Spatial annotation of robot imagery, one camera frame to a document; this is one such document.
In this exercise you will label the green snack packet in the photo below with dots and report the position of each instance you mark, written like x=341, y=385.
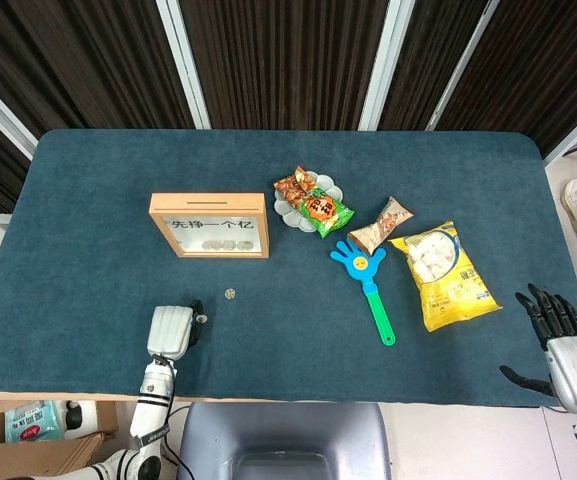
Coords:
x=328, y=220

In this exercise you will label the pale flower-shaped plate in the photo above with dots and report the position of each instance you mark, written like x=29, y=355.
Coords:
x=280, y=207

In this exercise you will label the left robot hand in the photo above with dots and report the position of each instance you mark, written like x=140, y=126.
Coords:
x=168, y=330

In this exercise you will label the teal wet wipes pack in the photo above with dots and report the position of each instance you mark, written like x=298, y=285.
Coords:
x=33, y=425

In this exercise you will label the blue table cloth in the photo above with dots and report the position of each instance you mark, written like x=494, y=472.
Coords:
x=318, y=360

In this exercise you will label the wooden coin bank box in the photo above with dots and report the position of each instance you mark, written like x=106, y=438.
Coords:
x=208, y=202

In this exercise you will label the brown orange snack packet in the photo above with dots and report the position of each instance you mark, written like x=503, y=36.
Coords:
x=290, y=190

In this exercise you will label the black white small device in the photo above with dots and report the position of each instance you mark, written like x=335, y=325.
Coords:
x=74, y=415

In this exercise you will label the cardboard box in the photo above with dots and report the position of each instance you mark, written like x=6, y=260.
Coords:
x=28, y=457

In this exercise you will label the blue hand clapper toy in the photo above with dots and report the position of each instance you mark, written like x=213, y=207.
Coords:
x=360, y=262

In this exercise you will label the brown beige snack packet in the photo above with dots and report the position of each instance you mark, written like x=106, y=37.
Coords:
x=378, y=225

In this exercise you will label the yellow dumpling bag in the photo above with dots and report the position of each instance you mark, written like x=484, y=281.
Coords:
x=448, y=295

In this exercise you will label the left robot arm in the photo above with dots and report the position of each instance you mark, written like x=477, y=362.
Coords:
x=148, y=415

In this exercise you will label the grey robot chest shell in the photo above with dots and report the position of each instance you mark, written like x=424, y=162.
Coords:
x=283, y=430

